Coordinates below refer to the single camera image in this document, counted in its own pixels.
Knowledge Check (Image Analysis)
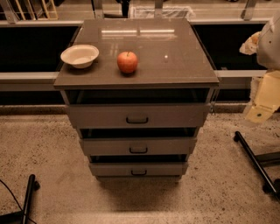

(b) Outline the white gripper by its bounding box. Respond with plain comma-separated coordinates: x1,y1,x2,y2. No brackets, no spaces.
239,31,280,123

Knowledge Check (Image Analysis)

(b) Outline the grey top drawer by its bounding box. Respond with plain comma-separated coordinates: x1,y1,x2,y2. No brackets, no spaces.
66,103,210,129

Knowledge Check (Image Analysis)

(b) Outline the grey drawer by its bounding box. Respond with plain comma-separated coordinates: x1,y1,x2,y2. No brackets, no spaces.
88,162,188,177
80,137,196,156
66,103,210,129

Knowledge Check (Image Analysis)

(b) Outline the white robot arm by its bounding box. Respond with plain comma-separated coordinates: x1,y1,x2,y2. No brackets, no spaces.
239,11,280,124

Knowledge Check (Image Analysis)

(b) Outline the grey drawer cabinet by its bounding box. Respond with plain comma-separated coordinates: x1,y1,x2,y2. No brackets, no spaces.
53,17,221,184

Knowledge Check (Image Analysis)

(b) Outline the grey middle drawer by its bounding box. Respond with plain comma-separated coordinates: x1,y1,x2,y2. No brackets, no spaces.
80,137,196,156

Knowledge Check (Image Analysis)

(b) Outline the grey bottom drawer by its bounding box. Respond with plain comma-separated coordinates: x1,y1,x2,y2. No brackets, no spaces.
88,162,188,177

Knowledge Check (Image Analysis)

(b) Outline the black stand leg right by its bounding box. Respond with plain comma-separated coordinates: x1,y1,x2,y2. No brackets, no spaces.
234,131,280,200

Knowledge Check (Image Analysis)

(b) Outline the black stand leg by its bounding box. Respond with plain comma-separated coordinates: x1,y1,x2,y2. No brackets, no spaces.
0,174,40,224
234,131,280,200

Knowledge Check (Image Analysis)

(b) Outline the red apple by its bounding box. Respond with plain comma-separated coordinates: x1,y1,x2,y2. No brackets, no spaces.
117,52,138,74

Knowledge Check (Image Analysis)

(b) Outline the clear plastic bin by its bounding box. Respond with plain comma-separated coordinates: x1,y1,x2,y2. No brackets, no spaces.
128,5,196,18

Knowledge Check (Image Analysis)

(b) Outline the white bowl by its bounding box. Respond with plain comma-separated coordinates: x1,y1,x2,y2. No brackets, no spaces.
60,45,99,69

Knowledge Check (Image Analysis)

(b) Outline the wooden rack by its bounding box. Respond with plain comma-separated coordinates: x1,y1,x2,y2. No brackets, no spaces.
8,0,59,20

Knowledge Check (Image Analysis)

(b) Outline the black stand leg left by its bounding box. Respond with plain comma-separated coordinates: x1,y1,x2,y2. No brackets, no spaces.
0,174,40,224

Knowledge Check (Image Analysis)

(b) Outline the metal railing frame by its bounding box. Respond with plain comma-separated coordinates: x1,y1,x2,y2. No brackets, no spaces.
0,0,280,91

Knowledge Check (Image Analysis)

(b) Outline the black cable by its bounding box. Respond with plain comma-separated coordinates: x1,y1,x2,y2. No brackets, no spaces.
0,178,38,224

